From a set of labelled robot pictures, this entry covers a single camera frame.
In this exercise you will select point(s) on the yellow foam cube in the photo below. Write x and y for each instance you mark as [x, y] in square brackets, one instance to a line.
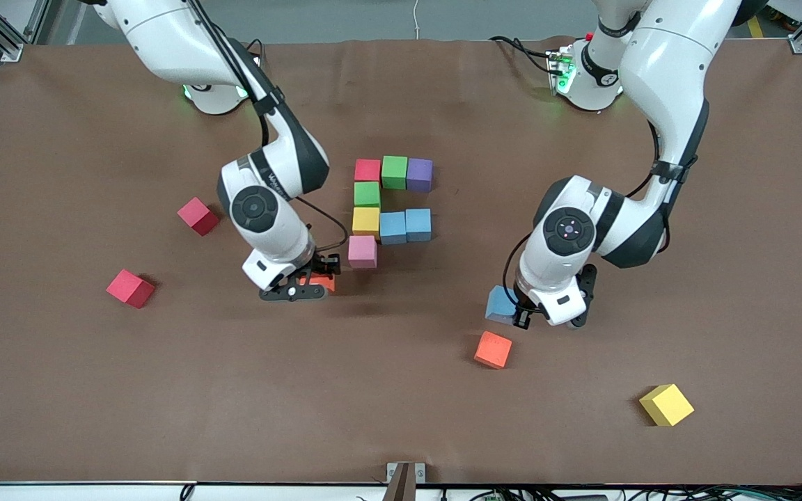
[366, 220]
[665, 405]

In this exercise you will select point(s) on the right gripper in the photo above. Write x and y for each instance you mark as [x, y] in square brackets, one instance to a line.
[324, 265]

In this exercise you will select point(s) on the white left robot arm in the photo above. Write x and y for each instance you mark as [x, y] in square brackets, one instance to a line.
[568, 243]

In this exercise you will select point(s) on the pink foam cube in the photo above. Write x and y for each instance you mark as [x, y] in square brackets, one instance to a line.
[363, 250]

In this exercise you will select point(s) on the orange foam cube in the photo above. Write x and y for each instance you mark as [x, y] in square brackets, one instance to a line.
[323, 282]
[493, 349]

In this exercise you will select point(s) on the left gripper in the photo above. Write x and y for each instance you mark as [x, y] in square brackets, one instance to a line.
[523, 316]

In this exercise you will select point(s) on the blue foam cube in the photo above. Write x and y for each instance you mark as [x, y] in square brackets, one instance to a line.
[392, 227]
[418, 224]
[500, 306]

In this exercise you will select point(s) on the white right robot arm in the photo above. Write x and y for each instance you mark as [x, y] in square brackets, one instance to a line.
[262, 216]

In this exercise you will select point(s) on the purple foam cube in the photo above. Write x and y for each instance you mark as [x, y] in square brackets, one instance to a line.
[420, 174]

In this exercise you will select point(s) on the red foam cube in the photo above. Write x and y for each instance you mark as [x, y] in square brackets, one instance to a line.
[367, 170]
[197, 216]
[129, 288]

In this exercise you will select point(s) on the green foam cube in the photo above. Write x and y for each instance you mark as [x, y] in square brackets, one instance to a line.
[367, 195]
[395, 170]

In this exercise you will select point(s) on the brown table cover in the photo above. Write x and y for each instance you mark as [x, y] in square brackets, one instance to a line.
[373, 417]

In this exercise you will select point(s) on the grey metal bracket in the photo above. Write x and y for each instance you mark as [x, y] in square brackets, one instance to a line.
[404, 480]

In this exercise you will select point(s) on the left arm base connector panel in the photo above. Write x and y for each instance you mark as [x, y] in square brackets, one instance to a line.
[562, 69]

